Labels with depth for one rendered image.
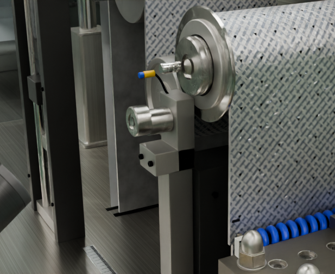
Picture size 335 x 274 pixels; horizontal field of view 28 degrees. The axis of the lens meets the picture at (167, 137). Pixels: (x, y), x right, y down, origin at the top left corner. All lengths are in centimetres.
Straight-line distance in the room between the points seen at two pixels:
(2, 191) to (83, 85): 105
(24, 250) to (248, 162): 46
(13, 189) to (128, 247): 64
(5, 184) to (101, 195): 82
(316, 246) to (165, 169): 22
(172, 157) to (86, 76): 69
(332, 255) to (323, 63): 24
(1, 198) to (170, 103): 41
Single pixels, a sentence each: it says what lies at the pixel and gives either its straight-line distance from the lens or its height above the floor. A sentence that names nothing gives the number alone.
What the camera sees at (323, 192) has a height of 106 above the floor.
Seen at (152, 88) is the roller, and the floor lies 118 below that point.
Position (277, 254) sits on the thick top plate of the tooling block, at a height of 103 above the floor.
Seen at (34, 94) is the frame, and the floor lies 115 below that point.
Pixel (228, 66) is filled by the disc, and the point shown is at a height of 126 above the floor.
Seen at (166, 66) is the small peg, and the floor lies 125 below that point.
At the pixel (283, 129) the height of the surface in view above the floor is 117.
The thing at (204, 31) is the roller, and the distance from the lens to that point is 84.
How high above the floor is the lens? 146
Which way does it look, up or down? 20 degrees down
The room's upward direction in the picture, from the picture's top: 1 degrees counter-clockwise
